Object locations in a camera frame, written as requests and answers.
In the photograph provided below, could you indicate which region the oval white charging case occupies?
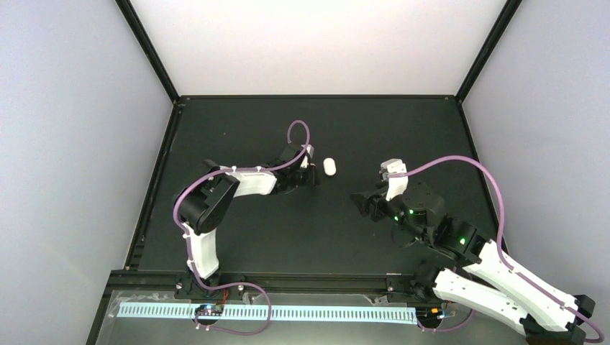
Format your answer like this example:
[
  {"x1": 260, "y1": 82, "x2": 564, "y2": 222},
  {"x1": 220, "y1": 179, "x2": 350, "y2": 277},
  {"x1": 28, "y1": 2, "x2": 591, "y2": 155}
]
[{"x1": 322, "y1": 157, "x2": 337, "y2": 176}]

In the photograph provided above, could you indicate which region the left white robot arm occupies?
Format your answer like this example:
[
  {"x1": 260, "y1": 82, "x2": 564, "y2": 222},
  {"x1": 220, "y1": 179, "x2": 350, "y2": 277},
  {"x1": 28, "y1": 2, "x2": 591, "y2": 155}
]
[{"x1": 173, "y1": 144, "x2": 319, "y2": 280}]

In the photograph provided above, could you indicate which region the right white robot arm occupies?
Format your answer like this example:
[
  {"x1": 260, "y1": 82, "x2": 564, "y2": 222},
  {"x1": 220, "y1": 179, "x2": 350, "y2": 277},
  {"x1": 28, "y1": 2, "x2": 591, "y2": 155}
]
[{"x1": 350, "y1": 181, "x2": 595, "y2": 344}]

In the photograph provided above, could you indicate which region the right small circuit board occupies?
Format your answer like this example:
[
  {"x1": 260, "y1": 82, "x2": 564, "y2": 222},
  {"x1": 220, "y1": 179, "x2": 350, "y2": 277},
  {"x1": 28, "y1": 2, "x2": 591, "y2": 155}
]
[{"x1": 416, "y1": 308, "x2": 445, "y2": 320}]

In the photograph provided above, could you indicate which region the small circuit board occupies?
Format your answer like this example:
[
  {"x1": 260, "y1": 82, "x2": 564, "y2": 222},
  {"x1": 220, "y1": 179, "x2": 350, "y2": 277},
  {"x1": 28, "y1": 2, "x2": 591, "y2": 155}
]
[
  {"x1": 416, "y1": 308, "x2": 445, "y2": 320},
  {"x1": 195, "y1": 304, "x2": 224, "y2": 318}
]

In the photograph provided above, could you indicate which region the left small circuit board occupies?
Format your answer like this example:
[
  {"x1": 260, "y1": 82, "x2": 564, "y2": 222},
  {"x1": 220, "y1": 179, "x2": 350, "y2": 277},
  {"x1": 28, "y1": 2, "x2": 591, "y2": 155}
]
[{"x1": 195, "y1": 304, "x2": 224, "y2": 318}]

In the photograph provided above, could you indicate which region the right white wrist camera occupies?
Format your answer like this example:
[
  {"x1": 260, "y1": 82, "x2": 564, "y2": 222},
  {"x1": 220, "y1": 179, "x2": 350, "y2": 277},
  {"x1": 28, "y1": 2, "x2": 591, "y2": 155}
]
[{"x1": 380, "y1": 158, "x2": 409, "y2": 201}]

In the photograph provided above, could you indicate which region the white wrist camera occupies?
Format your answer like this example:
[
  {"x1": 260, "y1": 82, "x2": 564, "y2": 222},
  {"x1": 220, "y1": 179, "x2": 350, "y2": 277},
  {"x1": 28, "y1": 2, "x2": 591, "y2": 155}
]
[
  {"x1": 300, "y1": 144, "x2": 314, "y2": 169},
  {"x1": 380, "y1": 158, "x2": 409, "y2": 201}
]

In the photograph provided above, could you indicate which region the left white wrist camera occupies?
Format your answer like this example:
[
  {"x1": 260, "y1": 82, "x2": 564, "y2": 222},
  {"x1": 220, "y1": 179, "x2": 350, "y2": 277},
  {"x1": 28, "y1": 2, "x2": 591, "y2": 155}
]
[{"x1": 300, "y1": 144, "x2": 314, "y2": 169}]

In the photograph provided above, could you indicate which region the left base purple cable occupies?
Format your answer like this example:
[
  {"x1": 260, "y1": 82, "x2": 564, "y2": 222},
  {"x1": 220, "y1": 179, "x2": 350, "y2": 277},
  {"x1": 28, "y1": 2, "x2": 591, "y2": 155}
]
[{"x1": 190, "y1": 280, "x2": 273, "y2": 337}]

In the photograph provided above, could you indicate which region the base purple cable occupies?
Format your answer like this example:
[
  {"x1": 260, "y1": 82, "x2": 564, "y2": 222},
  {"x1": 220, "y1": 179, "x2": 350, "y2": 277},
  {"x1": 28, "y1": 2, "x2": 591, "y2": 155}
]
[
  {"x1": 190, "y1": 280, "x2": 273, "y2": 337},
  {"x1": 416, "y1": 304, "x2": 478, "y2": 334}
]

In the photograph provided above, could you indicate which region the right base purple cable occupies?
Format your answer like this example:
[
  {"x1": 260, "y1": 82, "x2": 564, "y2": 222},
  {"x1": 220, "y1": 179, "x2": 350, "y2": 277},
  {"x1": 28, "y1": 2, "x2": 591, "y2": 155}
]
[{"x1": 416, "y1": 304, "x2": 478, "y2": 334}]

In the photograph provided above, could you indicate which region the black aluminium front rail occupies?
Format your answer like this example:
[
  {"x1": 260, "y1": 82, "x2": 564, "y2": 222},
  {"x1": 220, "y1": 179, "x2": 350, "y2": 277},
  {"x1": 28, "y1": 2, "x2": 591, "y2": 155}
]
[{"x1": 108, "y1": 270, "x2": 425, "y2": 293}]

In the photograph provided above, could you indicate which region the white slotted cable duct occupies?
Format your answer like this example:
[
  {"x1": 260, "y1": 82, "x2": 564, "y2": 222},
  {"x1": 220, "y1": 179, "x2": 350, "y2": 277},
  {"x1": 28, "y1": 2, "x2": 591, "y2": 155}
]
[{"x1": 113, "y1": 302, "x2": 417, "y2": 325}]

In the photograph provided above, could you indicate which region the right black frame post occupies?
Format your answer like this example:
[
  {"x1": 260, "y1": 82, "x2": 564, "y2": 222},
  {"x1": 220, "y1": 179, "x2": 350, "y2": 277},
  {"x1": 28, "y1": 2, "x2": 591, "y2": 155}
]
[{"x1": 455, "y1": 0, "x2": 522, "y2": 104}]

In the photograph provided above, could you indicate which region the black frame post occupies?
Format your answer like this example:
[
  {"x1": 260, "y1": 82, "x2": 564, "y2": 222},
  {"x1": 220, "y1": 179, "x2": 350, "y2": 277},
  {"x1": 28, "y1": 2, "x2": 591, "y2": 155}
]
[
  {"x1": 115, "y1": 0, "x2": 180, "y2": 103},
  {"x1": 455, "y1": 0, "x2": 522, "y2": 104}
]

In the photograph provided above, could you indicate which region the left black frame post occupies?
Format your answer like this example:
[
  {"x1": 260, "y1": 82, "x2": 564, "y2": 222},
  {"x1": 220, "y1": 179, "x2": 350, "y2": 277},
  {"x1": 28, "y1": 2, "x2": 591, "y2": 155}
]
[{"x1": 115, "y1": 0, "x2": 180, "y2": 103}]

